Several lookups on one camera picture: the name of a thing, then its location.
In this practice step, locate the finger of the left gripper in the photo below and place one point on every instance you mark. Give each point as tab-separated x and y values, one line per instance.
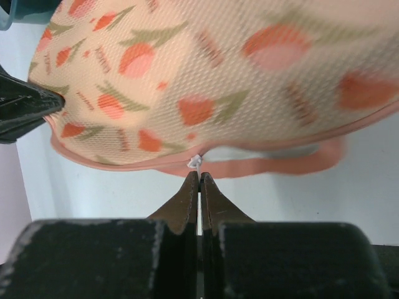
22	102
15	127

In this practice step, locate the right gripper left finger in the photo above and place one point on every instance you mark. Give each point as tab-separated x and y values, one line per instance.
155	257

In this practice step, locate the teal plastic basin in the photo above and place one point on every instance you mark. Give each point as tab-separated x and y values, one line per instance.
27	12

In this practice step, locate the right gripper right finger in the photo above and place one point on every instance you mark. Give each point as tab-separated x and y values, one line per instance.
243	258

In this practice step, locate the floral mesh laundry bag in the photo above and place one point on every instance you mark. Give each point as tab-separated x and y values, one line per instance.
233	88

